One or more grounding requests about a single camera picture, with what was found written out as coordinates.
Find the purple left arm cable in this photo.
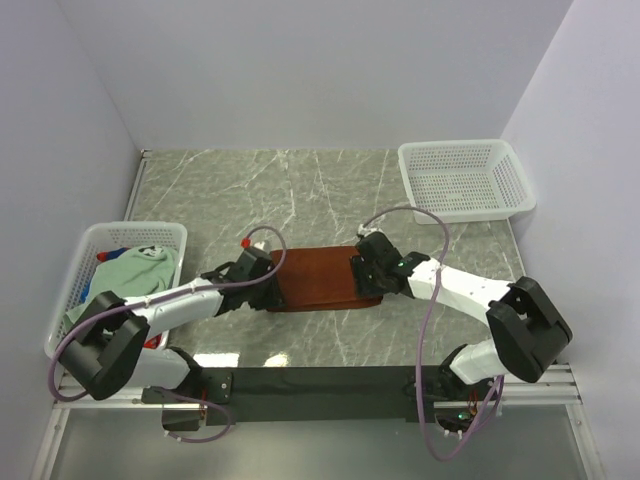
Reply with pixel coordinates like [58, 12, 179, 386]
[48, 225, 288, 444]

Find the aluminium table edge rail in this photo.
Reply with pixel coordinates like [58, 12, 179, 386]
[123, 149, 153, 221]

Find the mint green towel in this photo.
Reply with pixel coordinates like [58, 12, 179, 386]
[62, 245, 178, 330]

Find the aluminium front frame rail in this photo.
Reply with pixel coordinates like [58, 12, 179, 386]
[32, 365, 605, 479]

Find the white laundry basket with clothes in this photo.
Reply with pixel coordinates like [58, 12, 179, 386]
[44, 221, 188, 357]

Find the red patterned cloth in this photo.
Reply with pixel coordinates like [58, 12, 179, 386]
[96, 247, 129, 263]

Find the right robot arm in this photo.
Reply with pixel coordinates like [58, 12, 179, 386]
[353, 228, 573, 400]

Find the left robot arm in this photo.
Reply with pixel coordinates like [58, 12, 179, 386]
[48, 246, 288, 402]

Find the rust brown towel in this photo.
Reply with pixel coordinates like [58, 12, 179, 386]
[268, 246, 383, 313]

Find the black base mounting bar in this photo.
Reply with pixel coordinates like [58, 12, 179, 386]
[142, 365, 501, 427]

